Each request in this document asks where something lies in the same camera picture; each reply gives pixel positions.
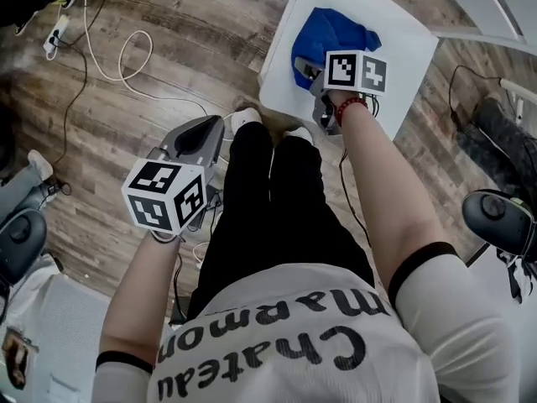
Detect brown patterned object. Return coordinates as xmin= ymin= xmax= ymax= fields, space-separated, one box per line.
xmin=0 ymin=325 xmax=40 ymax=390

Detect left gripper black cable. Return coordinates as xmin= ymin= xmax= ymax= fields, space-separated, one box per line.
xmin=169 ymin=241 xmax=188 ymax=325

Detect long black floor cable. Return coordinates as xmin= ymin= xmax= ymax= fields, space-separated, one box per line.
xmin=49 ymin=0 xmax=123 ymax=196

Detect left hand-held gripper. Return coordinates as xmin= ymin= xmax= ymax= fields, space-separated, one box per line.
xmin=121 ymin=114 xmax=226 ymax=243

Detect black and white fabric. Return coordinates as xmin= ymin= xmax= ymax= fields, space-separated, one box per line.
xmin=496 ymin=249 xmax=537 ymax=305

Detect white chair seat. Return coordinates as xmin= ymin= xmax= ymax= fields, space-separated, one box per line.
xmin=258 ymin=0 xmax=440 ymax=140

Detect person's left white shoe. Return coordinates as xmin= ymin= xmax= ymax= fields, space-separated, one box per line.
xmin=231 ymin=107 xmax=263 ymax=130

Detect long white cable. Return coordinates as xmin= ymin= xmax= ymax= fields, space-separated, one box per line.
xmin=44 ymin=0 xmax=236 ymax=122

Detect person's right white shoe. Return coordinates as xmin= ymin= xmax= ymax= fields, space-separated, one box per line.
xmin=281 ymin=126 xmax=315 ymax=144

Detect person's left forearm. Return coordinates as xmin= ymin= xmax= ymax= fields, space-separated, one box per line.
xmin=96 ymin=228 xmax=182 ymax=369

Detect blue cloth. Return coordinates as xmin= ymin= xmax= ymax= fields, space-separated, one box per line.
xmin=290 ymin=7 xmax=383 ymax=89

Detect short white cable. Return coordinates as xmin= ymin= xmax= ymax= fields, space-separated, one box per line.
xmin=191 ymin=241 xmax=211 ymax=264

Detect white power strip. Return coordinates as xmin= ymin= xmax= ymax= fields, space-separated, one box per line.
xmin=42 ymin=13 xmax=70 ymax=55

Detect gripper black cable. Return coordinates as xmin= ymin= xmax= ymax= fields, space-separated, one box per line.
xmin=169 ymin=241 xmax=188 ymax=325
xmin=337 ymin=147 xmax=373 ymax=249

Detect white furniture frame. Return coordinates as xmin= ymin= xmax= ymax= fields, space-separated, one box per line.
xmin=426 ymin=0 xmax=530 ymax=49

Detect dark grey rounded device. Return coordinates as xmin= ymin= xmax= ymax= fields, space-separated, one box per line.
xmin=461 ymin=188 xmax=537 ymax=264
xmin=0 ymin=207 xmax=48 ymax=287

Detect person's white printed shirt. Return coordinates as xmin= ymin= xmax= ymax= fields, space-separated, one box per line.
xmin=94 ymin=253 xmax=522 ymax=403

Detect person's right forearm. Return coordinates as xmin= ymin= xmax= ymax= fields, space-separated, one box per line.
xmin=334 ymin=92 xmax=457 ymax=300

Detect red bead bracelet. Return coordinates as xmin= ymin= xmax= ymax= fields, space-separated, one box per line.
xmin=334 ymin=97 xmax=370 ymax=128

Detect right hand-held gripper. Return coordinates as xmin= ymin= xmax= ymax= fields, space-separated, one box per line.
xmin=295 ymin=50 xmax=388 ymax=136

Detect person's white shoe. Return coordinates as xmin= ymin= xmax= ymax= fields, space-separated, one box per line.
xmin=281 ymin=126 xmax=315 ymax=144
xmin=231 ymin=107 xmax=263 ymax=130

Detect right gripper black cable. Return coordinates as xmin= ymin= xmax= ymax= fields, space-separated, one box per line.
xmin=337 ymin=147 xmax=373 ymax=249

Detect dark speckled fabric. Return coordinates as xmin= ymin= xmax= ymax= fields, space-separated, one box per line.
xmin=456 ymin=94 xmax=537 ymax=203

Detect person's black trousers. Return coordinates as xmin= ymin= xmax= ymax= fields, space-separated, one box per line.
xmin=186 ymin=119 xmax=377 ymax=322

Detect thin black looped cable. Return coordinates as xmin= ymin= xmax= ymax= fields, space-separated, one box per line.
xmin=446 ymin=64 xmax=504 ymax=134

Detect white ribbed cabinet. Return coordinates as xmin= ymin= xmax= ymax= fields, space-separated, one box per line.
xmin=0 ymin=261 xmax=111 ymax=403

